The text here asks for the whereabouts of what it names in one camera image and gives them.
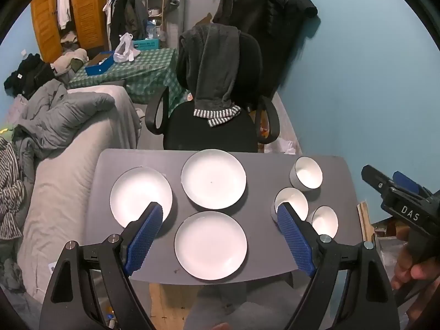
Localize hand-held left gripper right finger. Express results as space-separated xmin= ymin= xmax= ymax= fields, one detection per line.
xmin=277 ymin=202 xmax=401 ymax=330

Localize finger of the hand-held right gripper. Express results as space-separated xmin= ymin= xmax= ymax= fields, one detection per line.
xmin=393 ymin=171 xmax=432 ymax=196
xmin=361 ymin=165 xmax=396 ymax=198

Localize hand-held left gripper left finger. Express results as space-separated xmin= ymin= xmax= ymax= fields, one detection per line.
xmin=38 ymin=202 xmax=164 ymax=330

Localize small white bowl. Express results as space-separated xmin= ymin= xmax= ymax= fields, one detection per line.
xmin=306 ymin=205 xmax=339 ymax=239

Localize white bowl with dark rim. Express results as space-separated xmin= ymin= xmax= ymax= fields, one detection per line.
xmin=271 ymin=187 xmax=309 ymax=224

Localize white plate with dark rim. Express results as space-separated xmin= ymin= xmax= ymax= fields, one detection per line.
xmin=174 ymin=211 xmax=248 ymax=280
xmin=181 ymin=149 xmax=247 ymax=210
xmin=109 ymin=166 xmax=173 ymax=229

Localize white ribbed bowl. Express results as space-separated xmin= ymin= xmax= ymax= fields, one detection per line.
xmin=289 ymin=156 xmax=324 ymax=192

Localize person's right hand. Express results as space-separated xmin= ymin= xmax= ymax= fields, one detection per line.
xmin=391 ymin=244 xmax=440 ymax=291

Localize wooden plank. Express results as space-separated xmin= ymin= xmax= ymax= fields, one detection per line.
xmin=357 ymin=201 xmax=375 ymax=243

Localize white cloth on floor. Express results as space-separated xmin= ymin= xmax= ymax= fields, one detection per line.
xmin=274 ymin=137 xmax=297 ymax=155

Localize grey sofa with blankets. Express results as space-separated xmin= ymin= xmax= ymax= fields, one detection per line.
xmin=17 ymin=86 xmax=141 ymax=303

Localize black office chair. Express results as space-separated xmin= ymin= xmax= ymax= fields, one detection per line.
xmin=145 ymin=29 xmax=281 ymax=152

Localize striped shirt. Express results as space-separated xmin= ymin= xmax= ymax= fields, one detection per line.
xmin=0 ymin=137 xmax=27 ymax=240

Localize grey duvet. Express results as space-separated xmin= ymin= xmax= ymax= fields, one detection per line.
xmin=12 ymin=82 xmax=116 ymax=160

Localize green checked tablecloth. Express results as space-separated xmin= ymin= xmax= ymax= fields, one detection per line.
xmin=69 ymin=47 xmax=189 ymax=111

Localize green cloth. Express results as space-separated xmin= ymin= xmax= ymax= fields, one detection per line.
xmin=0 ymin=124 xmax=18 ymax=141

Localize blue cardboard box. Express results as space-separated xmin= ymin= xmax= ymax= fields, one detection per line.
xmin=85 ymin=51 xmax=116 ymax=76

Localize dark grey hoodie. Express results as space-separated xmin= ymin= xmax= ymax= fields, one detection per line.
xmin=179 ymin=24 xmax=242 ymax=128

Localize black hanging coats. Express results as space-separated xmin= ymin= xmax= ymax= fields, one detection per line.
xmin=213 ymin=0 xmax=318 ymax=98

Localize white plastic bag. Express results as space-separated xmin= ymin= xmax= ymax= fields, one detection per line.
xmin=113 ymin=33 xmax=141 ymax=63

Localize beige clothes pile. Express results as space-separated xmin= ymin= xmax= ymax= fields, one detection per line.
xmin=51 ymin=48 xmax=89 ymax=76

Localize teal box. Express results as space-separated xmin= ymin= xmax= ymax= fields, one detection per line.
xmin=132 ymin=38 xmax=161 ymax=50

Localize black clothes pile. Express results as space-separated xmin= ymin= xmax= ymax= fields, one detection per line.
xmin=4 ymin=54 xmax=56 ymax=98

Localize large water bottle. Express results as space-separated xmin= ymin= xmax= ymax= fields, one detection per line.
xmin=147 ymin=21 xmax=163 ymax=40

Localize dark clothes on rack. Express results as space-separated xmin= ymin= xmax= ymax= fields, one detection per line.
xmin=109 ymin=0 xmax=148 ymax=42

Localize orange wooden wardrobe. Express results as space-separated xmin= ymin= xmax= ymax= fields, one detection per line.
xmin=30 ymin=0 xmax=111 ymax=62

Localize grey door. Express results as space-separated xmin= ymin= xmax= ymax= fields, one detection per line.
xmin=179 ymin=0 xmax=241 ymax=42

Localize white hanging shirt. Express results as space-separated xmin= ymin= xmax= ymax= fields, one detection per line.
xmin=56 ymin=0 xmax=72 ymax=30

